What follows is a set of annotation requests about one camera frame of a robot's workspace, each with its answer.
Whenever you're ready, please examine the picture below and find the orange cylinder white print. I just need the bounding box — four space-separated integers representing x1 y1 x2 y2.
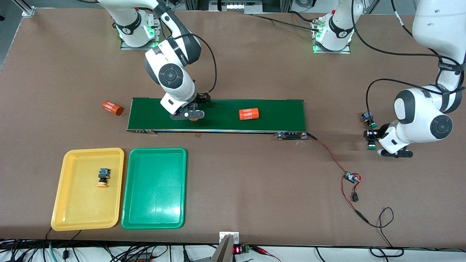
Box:
239 107 260 120
102 100 125 116

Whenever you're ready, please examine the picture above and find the green conveyor belt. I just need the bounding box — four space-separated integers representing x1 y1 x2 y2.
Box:
126 97 308 141

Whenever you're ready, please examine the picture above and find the green plastic tray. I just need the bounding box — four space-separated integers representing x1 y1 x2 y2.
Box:
121 147 187 230

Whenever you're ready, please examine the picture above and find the grey power strip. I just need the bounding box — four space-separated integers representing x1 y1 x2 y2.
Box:
209 0 263 13

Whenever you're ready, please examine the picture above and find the yellow plastic tray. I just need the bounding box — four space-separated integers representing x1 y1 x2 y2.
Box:
51 147 125 232

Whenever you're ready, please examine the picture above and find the red clip lead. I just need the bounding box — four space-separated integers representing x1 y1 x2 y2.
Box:
251 246 283 262

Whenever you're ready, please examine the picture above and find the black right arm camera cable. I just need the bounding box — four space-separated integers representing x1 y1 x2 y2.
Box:
160 33 218 96

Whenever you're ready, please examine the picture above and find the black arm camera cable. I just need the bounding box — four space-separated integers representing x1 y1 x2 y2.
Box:
160 33 218 96
351 0 466 119

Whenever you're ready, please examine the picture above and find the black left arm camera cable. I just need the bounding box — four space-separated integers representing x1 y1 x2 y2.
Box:
351 0 466 119

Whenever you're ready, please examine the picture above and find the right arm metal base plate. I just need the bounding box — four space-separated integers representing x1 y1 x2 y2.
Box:
120 11 163 51

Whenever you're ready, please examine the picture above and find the thin black looped cable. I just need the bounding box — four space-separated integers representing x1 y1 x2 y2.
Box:
366 207 404 251

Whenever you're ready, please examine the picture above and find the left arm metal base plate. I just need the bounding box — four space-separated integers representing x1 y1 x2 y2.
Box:
312 18 352 55

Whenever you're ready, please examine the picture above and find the black cable to arm base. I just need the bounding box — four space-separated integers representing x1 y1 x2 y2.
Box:
251 13 323 31

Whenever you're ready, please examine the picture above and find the silver camera mount bracket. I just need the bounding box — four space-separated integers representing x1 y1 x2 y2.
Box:
219 231 240 262

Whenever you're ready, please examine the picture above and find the aluminium frame profile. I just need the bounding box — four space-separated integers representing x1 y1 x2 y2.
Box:
14 0 37 17

